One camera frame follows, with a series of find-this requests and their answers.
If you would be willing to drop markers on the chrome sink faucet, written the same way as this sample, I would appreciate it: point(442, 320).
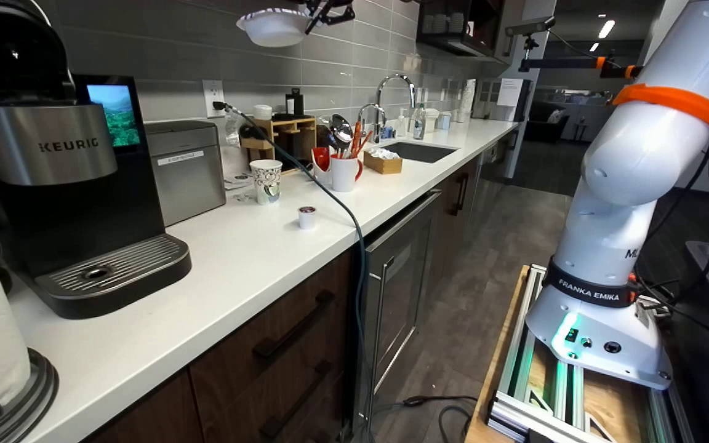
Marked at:
point(395, 101)

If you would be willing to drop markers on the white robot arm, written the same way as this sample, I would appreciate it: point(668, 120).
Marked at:
point(587, 312)

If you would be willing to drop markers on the wooden box of packets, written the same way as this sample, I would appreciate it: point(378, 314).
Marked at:
point(383, 160)

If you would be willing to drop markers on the small coffee pod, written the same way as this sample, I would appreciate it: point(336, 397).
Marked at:
point(305, 217)

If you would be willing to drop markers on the white bowl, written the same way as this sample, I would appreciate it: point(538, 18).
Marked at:
point(273, 26)

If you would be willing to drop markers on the black Keurig coffee machine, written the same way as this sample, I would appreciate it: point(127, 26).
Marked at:
point(79, 215)

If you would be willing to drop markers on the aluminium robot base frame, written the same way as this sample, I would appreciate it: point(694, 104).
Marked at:
point(532, 397)

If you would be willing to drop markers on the wooden pod organizer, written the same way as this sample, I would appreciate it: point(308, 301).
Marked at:
point(278, 131)

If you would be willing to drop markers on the silver metal box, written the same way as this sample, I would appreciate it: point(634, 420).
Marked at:
point(187, 168)

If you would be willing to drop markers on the white wall outlet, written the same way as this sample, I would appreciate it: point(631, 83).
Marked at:
point(212, 98)

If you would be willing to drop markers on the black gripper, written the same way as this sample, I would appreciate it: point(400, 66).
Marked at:
point(327, 14)

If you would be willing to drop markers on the stainless dishwasher front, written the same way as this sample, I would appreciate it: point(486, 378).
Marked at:
point(396, 256)

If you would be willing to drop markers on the white paper cup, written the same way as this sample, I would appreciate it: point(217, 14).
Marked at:
point(266, 181)

